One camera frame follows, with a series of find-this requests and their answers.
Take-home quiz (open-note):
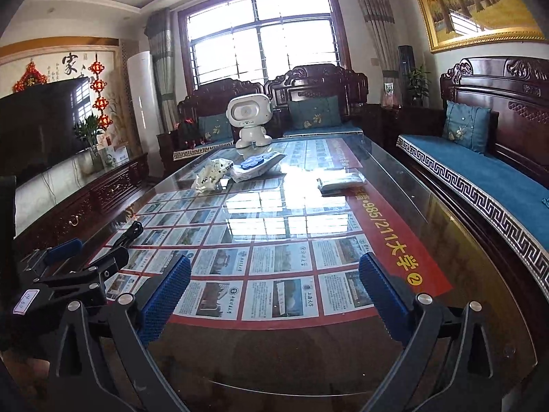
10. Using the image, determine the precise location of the white robot toy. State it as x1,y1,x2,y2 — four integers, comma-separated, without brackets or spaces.
226,93,273,149

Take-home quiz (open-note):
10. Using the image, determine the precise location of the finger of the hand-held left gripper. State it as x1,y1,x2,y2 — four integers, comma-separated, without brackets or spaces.
17,238,84,282
34,221,144,307

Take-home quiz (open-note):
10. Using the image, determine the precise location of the blue and white tissue packet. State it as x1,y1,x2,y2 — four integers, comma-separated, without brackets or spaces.
229,151,286,181

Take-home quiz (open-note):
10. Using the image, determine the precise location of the crumpled white plastic wrapper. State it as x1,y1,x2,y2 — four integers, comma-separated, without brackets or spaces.
191,159,234,193

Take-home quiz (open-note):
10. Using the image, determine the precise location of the blue floral sofa pillow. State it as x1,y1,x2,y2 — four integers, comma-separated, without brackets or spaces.
442,100,492,155

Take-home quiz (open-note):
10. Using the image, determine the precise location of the green plant in glass vase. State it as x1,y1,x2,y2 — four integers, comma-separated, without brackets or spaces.
73,114,108,174

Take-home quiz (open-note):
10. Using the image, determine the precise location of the large barred window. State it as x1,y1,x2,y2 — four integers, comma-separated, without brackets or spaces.
178,0,346,91

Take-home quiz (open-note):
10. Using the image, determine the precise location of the grey patterned curtain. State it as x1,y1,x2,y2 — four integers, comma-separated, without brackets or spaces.
347,0,399,106
145,9,181,136

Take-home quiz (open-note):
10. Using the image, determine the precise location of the dark wooden television cabinet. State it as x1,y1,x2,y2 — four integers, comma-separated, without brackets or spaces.
13,152,151,250

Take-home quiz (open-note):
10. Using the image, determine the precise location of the small white box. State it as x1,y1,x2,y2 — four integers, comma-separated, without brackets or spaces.
105,145,129,164

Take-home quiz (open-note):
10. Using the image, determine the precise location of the carved dark wooden sofa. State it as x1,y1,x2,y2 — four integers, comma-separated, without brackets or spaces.
395,57,549,301

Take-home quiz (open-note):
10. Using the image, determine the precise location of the white standing air conditioner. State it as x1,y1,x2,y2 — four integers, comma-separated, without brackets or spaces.
127,50,163,179

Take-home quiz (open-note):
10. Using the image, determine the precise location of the glass-topped dark wooden table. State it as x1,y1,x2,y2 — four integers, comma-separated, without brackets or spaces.
13,133,549,412

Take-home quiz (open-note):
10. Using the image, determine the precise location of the dark wooden corner table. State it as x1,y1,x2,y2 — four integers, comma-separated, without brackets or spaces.
362,103,444,151

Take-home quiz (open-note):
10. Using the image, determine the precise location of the calligraphy wall art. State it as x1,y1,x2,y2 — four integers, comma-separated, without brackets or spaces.
0,45,121,104

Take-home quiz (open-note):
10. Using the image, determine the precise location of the red diamond knot decoration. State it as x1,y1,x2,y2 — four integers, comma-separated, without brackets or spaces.
13,61,49,93

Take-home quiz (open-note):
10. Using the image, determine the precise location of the black flat television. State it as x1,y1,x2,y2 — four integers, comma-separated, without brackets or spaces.
0,78,93,176

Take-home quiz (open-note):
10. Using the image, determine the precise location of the blue sofa seat cushion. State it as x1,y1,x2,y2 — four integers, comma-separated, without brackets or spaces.
397,134,549,262

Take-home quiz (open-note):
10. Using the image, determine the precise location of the small green potted plant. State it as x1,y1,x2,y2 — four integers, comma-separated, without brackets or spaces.
405,65,432,106

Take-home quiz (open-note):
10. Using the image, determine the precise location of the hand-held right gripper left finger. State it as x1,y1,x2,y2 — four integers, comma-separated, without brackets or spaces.
49,254,192,412

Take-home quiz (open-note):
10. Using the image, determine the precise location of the carved dark wooden armchair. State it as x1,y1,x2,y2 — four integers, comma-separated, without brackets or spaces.
264,64,370,138
156,78,264,176

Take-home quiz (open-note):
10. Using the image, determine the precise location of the red bordered printed poster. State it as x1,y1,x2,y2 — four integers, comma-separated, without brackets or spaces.
101,137,453,331

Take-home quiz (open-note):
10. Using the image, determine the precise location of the tall dark cylinder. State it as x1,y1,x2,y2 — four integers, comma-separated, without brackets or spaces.
397,45,414,108

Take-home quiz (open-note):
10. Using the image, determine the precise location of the red knot string decoration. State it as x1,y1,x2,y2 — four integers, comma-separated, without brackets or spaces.
89,54,113,131

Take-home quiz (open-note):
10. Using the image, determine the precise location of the grey flat packet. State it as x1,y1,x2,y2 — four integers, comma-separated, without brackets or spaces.
317,171,367,196

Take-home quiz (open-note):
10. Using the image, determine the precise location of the teal floral armchair pillow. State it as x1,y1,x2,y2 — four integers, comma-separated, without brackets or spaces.
198,114,234,142
288,95,342,129

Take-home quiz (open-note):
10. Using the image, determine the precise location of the gold framed tree painting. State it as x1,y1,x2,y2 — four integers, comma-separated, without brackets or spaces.
411,0,545,54

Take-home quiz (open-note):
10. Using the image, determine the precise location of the blue armchair seat cushion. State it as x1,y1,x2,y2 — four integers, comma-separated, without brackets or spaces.
283,122,363,138

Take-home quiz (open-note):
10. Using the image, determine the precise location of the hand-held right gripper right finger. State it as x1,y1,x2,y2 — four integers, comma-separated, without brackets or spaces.
359,252,522,412

